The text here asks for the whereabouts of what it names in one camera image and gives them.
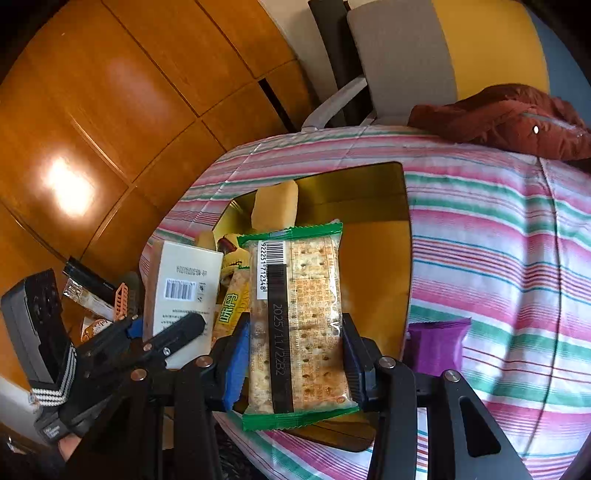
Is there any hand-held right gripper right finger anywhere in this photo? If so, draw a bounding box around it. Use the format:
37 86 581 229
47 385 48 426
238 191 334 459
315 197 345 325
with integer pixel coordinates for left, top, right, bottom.
341 314 532 480

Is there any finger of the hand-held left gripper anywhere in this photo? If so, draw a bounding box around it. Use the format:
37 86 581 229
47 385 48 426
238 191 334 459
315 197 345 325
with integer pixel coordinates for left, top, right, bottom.
90 315 145 356
141 313 207 367

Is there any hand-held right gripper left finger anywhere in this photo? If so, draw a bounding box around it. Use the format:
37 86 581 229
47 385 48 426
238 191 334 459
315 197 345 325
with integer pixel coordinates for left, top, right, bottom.
69 314 252 480

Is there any white cardboard box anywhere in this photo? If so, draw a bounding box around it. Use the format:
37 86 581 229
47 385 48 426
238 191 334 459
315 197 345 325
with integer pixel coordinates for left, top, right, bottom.
142 240 223 370

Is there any yellow snack packet green print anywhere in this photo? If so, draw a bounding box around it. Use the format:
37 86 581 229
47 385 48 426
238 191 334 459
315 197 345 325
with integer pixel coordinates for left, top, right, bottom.
211 267 252 344

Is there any green-edged cracker packet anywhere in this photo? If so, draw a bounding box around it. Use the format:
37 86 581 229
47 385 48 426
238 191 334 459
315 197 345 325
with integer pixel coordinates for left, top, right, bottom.
237 222 361 433

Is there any purple snack packet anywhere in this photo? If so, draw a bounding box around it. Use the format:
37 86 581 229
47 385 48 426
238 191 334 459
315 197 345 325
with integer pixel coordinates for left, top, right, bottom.
405 317 472 378

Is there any yellow rectangular tray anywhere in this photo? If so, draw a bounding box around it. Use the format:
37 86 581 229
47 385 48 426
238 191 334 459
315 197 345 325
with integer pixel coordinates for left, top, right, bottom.
210 161 415 455

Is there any yellow snack packet brown print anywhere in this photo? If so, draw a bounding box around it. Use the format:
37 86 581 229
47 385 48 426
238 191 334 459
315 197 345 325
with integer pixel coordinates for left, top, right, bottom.
218 232 253 288

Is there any yellow sponge block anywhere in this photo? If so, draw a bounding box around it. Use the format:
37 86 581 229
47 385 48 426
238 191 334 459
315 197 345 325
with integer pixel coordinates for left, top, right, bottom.
250 180 299 232

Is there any orange ribbed plastic piece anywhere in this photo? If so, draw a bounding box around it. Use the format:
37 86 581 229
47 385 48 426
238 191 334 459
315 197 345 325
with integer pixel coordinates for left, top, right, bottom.
112 281 131 320

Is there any clear plastic wrapper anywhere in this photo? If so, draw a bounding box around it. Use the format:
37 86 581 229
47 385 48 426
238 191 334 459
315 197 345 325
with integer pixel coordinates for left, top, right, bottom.
61 277 115 321

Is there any black rectangular case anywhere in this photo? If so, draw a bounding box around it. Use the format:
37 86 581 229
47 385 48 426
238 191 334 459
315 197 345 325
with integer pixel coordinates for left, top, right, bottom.
62 256 117 306

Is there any striped bed sheet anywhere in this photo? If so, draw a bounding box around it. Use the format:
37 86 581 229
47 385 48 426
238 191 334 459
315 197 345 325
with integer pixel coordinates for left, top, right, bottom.
137 124 591 480

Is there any wooden wardrobe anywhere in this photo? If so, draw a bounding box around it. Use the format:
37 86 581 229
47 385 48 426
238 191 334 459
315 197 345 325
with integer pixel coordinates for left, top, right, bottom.
0 0 319 388

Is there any maroon jacket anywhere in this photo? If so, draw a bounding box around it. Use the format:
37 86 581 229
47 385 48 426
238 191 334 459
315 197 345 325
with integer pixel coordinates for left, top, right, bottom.
408 84 591 161

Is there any black chair with white armrest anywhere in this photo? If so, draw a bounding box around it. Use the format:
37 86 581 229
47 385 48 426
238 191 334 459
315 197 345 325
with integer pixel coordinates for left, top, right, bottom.
301 0 377 131

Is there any grey yellow blue headboard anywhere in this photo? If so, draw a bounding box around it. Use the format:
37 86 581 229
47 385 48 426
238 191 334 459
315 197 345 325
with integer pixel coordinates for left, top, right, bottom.
346 0 591 126

